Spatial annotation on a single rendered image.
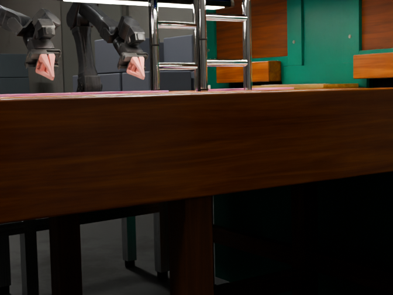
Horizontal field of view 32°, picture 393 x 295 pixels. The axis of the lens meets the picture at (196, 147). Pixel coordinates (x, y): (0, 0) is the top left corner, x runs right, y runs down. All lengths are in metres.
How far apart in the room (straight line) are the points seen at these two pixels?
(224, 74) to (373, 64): 0.70
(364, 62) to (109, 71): 3.20
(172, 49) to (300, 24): 2.76
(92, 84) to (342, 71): 0.97
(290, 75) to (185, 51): 2.59
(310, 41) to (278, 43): 0.16
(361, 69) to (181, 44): 2.99
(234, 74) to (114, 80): 2.54
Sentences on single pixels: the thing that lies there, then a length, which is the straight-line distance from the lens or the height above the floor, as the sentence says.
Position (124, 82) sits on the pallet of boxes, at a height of 0.82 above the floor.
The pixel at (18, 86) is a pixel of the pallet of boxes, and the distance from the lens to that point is 7.96.
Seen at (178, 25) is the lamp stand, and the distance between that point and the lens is 2.07.
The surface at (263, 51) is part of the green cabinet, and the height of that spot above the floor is 0.90.
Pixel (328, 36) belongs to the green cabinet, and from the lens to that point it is 2.27.
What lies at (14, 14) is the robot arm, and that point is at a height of 1.01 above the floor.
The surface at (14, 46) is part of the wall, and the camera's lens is 9.07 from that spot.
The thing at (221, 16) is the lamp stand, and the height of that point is 0.96.
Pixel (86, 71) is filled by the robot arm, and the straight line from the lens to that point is 2.67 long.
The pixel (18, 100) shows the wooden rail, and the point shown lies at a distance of 1.07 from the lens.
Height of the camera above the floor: 0.78
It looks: 5 degrees down
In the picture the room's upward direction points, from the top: 1 degrees counter-clockwise
